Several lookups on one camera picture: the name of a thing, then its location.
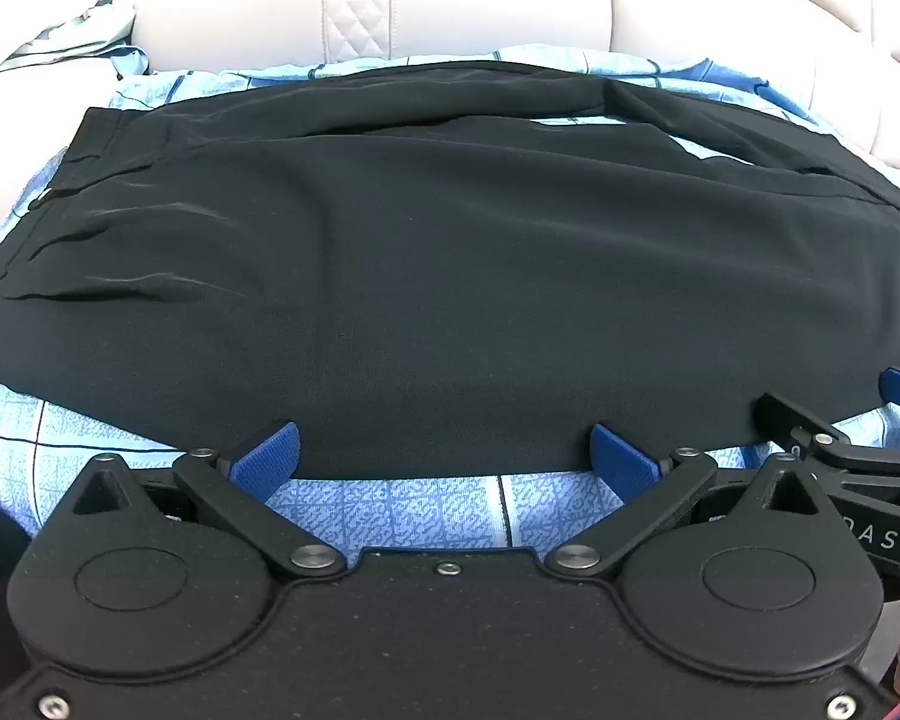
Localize light striped cloth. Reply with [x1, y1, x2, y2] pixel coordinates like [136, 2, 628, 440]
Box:
[0, 0, 152, 85]

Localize blue checked bed sheet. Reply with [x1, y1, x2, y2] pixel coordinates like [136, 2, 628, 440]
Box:
[0, 45, 900, 550]

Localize black pants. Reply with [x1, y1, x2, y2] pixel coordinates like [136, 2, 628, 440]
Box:
[0, 60, 900, 481]

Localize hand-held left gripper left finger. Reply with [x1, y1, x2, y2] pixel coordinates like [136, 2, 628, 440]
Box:
[69, 420, 347, 578]

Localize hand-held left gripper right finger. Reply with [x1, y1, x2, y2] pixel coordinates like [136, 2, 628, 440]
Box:
[546, 422, 841, 578]

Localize white padded headboard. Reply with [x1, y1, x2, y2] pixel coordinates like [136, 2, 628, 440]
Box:
[0, 0, 900, 192]

